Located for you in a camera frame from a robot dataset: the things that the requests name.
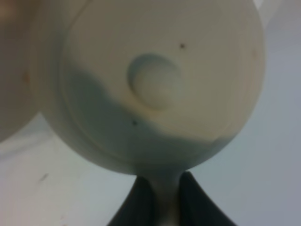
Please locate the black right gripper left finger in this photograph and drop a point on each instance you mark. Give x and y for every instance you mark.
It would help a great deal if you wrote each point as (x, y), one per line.
(139, 208)

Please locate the beige ceramic teapot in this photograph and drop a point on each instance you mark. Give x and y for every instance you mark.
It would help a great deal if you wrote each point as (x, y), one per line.
(150, 88)

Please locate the beige middle teacup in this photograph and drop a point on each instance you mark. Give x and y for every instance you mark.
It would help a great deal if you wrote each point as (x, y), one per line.
(17, 107)

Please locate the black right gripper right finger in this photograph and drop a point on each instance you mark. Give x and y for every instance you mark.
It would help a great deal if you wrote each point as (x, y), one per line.
(193, 207)

